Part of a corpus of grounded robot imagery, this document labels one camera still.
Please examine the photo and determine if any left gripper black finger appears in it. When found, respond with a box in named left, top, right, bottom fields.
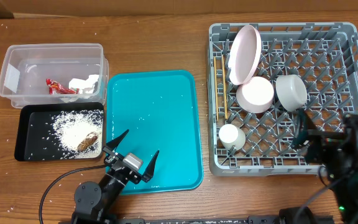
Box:
left=142, top=150, right=159, bottom=182
left=106, top=129, right=129, bottom=149

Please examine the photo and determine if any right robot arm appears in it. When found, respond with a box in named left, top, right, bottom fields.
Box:
left=291, top=109, right=358, bottom=223

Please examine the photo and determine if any large white plate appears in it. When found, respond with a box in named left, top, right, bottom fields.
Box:
left=227, top=25, right=262, bottom=85

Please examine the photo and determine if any red snack wrapper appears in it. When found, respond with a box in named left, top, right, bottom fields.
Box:
left=46, top=78, right=78, bottom=95

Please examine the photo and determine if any black plastic tray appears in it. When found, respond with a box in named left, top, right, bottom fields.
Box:
left=14, top=102, right=104, bottom=161

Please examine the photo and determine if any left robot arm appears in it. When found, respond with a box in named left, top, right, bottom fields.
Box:
left=71, top=131, right=159, bottom=223

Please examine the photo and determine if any crumpled white napkin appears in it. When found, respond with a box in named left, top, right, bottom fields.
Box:
left=68, top=74, right=99, bottom=94

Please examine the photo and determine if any brown food scrap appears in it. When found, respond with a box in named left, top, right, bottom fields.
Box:
left=77, top=132, right=98, bottom=152

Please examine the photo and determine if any grey bowl with rice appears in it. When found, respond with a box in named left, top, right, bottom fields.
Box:
left=275, top=75, right=307, bottom=112

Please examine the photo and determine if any teal plastic tray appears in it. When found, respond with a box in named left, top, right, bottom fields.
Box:
left=105, top=70, right=204, bottom=195

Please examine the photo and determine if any clear plastic bin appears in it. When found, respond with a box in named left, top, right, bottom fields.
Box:
left=0, top=43, right=109, bottom=108

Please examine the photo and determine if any white paper cup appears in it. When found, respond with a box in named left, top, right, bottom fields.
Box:
left=218, top=124, right=246, bottom=150

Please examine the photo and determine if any small pink bowl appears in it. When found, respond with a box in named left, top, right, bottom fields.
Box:
left=236, top=77, right=274, bottom=113

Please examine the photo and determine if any white rice pile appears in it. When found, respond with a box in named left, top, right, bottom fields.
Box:
left=42, top=110, right=104, bottom=159

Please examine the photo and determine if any grey dishwasher rack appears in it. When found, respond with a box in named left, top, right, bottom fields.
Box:
left=207, top=22, right=358, bottom=176

